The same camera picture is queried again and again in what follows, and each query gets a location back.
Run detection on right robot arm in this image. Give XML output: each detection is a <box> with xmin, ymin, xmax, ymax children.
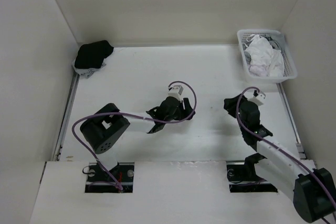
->
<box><xmin>224</xmin><ymin>94</ymin><xmax>335</xmax><ymax>223</ymax></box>

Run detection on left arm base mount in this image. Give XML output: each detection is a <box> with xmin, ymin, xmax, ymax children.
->
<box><xmin>82</xmin><ymin>163</ymin><xmax>135</xmax><ymax>194</ymax></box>

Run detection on grey tank top in basket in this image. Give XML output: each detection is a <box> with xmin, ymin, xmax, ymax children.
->
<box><xmin>265</xmin><ymin>36</ymin><xmax>282</xmax><ymax>51</ymax></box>

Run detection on white tank top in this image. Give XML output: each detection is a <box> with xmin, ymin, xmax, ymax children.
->
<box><xmin>243</xmin><ymin>34</ymin><xmax>285</xmax><ymax>78</ymax></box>

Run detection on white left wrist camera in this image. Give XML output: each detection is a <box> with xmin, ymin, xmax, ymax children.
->
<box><xmin>168</xmin><ymin>85</ymin><xmax>184</xmax><ymax>102</ymax></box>

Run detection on folded grey tank top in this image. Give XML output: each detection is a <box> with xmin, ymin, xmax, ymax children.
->
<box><xmin>71</xmin><ymin>60</ymin><xmax>106</xmax><ymax>79</ymax></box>

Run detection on white plastic laundry basket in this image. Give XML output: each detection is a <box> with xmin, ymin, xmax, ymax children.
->
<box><xmin>237</xmin><ymin>29</ymin><xmax>298</xmax><ymax>84</ymax></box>

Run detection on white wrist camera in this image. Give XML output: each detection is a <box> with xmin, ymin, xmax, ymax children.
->
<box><xmin>168</xmin><ymin>85</ymin><xmax>184</xmax><ymax>102</ymax></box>
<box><xmin>248</xmin><ymin>90</ymin><xmax>266</xmax><ymax>106</ymax></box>

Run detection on folded black tank top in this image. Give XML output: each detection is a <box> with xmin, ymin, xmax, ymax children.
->
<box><xmin>74</xmin><ymin>40</ymin><xmax>114</xmax><ymax>69</ymax></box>

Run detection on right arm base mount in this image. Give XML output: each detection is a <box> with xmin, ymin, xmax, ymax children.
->
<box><xmin>226</xmin><ymin>153</ymin><xmax>278</xmax><ymax>193</ymax></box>

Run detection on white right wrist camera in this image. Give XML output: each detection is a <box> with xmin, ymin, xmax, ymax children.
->
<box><xmin>248</xmin><ymin>90</ymin><xmax>266</xmax><ymax>106</ymax></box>

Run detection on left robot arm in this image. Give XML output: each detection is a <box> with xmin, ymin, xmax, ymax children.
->
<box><xmin>80</xmin><ymin>95</ymin><xmax>195</xmax><ymax>158</ymax></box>

